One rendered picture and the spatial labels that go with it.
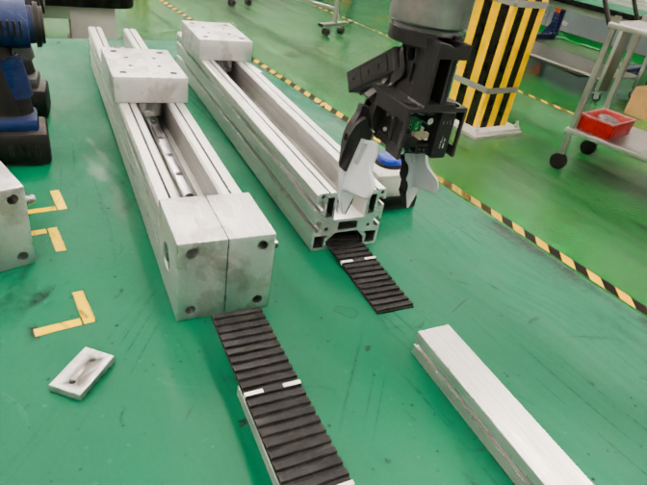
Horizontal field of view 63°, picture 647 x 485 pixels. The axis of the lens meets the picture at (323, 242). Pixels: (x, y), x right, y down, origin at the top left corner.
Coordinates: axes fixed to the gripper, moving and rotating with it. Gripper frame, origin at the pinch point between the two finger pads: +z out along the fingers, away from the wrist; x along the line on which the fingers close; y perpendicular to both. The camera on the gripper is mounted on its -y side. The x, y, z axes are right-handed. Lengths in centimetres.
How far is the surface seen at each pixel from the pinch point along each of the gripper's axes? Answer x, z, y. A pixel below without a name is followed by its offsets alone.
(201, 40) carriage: -5, -2, -61
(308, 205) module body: -5.1, 4.1, -6.6
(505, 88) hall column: 243, 57, -220
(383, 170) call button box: 10.6, 3.7, -14.1
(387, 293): 0.2, 9.2, 6.6
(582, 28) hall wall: 680, 67, -536
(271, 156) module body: -5.0, 3.5, -20.4
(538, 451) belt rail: -0.3, 6.7, 31.1
